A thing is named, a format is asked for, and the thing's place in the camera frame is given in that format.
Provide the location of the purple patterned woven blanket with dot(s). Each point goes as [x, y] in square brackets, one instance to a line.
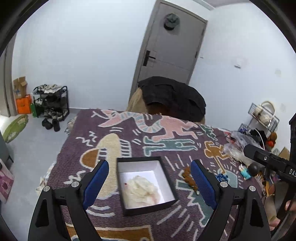
[107, 135]

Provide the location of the white tissue paper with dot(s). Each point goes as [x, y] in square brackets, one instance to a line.
[140, 192]

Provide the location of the black-haired toy figurine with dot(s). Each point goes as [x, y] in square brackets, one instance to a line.
[250, 171]

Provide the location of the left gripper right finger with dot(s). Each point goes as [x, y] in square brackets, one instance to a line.
[251, 221]

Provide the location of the orange paper bag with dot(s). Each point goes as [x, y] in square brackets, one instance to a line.
[23, 105]

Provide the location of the brown plush toy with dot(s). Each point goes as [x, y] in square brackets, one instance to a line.
[271, 140]

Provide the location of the white wall switch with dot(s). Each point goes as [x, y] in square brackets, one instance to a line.
[239, 62]

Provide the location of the black shoe rack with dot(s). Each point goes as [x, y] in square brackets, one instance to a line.
[51, 101]

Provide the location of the clear plastic bag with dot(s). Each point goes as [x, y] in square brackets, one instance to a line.
[236, 142]

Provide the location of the black jewelry box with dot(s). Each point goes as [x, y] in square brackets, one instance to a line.
[153, 169]

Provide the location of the black garment on chair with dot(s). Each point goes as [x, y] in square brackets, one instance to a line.
[169, 97]

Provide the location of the white handbag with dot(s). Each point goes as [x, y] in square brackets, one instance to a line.
[263, 114]

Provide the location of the black wire wall basket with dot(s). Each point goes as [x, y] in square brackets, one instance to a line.
[244, 128]

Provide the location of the person's right hand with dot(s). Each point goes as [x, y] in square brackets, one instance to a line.
[290, 206]

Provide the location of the cardboard box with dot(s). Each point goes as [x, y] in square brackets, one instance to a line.
[20, 87]

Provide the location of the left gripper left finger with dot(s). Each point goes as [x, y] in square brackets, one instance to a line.
[48, 222]

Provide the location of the dark green cap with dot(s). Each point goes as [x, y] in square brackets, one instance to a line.
[171, 21]

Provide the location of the grey door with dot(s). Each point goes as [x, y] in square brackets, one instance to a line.
[175, 51]

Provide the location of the green round floor mat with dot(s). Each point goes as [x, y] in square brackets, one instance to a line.
[15, 128]

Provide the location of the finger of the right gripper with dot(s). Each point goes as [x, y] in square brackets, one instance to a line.
[256, 154]

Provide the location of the black shoe pair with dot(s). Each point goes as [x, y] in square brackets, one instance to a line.
[51, 125]

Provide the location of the black door handle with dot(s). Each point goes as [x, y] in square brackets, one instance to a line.
[147, 57]

